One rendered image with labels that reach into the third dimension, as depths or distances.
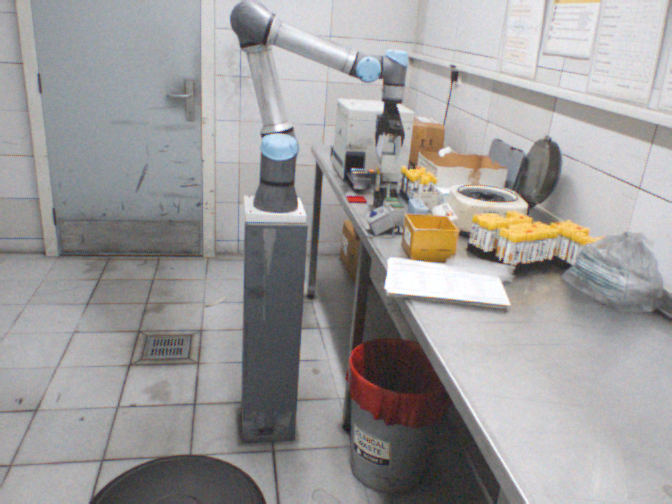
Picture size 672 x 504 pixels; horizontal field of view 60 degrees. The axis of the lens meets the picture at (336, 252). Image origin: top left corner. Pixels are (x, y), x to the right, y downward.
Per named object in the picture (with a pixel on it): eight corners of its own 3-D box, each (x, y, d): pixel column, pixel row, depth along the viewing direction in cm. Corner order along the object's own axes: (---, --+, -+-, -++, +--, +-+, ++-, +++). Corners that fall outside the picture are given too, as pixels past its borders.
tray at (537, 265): (508, 274, 164) (509, 266, 163) (486, 262, 171) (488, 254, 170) (553, 267, 171) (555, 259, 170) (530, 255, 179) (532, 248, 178)
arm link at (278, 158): (257, 181, 187) (259, 138, 182) (261, 170, 199) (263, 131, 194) (294, 184, 187) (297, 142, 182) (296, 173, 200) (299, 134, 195)
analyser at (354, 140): (331, 165, 268) (336, 98, 257) (389, 167, 273) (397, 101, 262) (343, 183, 240) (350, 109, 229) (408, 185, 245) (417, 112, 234)
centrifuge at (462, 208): (428, 212, 211) (433, 179, 207) (509, 218, 213) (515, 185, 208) (440, 236, 189) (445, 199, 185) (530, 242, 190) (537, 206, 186)
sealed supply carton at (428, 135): (385, 148, 312) (389, 113, 305) (428, 151, 313) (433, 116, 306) (393, 162, 283) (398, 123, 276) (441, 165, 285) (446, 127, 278)
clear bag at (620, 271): (550, 276, 165) (564, 213, 158) (594, 269, 172) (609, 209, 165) (626, 318, 144) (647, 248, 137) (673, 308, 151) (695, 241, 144)
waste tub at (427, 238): (400, 244, 179) (404, 213, 175) (442, 246, 181) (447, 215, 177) (409, 261, 167) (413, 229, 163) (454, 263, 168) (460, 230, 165)
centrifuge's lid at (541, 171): (532, 129, 199) (555, 133, 200) (509, 198, 208) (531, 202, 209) (554, 141, 179) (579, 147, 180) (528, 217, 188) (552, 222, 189)
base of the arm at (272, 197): (249, 210, 189) (250, 181, 186) (256, 197, 203) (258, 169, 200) (295, 215, 189) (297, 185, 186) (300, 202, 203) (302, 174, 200)
